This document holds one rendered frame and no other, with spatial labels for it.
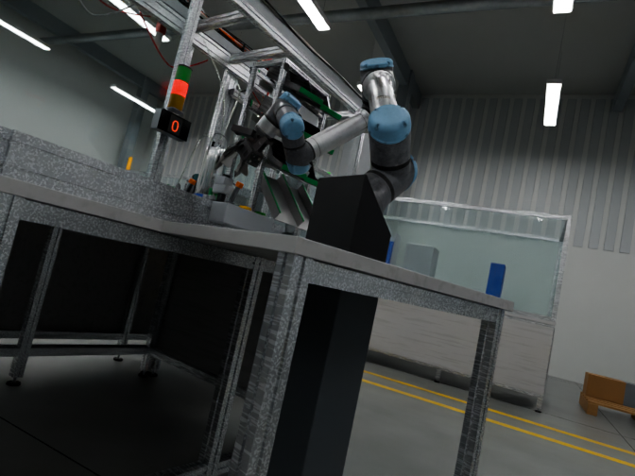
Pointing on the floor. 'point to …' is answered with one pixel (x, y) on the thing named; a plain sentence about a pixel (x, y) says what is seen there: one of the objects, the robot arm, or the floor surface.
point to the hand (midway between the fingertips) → (226, 169)
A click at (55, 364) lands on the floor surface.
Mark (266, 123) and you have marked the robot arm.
